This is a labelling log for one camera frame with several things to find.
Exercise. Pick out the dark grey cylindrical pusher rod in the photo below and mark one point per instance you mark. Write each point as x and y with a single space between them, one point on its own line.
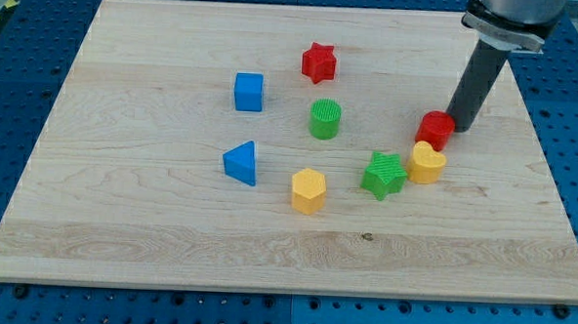
477 80

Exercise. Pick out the yellow heart block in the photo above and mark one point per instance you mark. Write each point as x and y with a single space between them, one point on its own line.
425 165

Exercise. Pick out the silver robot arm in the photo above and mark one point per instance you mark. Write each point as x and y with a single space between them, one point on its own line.
503 26

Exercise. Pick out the green star block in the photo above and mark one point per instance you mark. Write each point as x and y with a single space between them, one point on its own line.
384 175

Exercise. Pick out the red star block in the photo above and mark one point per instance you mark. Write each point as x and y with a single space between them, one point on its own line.
319 63

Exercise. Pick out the red cylinder block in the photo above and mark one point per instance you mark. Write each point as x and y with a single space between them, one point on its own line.
436 127

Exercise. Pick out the green cylinder block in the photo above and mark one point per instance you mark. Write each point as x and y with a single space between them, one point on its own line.
325 116

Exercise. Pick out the yellow hexagon block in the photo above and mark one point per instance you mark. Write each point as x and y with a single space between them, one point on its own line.
308 191

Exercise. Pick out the blue cube block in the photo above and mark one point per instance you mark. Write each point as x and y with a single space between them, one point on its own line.
248 91

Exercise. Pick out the blue triangle block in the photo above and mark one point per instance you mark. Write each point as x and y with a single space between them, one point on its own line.
240 163

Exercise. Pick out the light wooden board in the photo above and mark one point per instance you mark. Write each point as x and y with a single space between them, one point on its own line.
126 186

